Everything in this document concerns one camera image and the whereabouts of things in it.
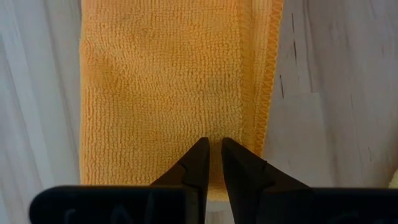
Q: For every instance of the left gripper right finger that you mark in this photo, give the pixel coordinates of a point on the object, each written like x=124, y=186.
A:
x=245, y=174

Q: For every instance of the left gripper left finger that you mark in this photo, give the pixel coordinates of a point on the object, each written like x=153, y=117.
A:
x=194, y=168

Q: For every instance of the orange microfiber towel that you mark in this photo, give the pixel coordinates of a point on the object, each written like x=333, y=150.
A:
x=155, y=93

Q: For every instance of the yellow microfiber towel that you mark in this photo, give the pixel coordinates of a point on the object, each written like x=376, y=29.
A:
x=394, y=180

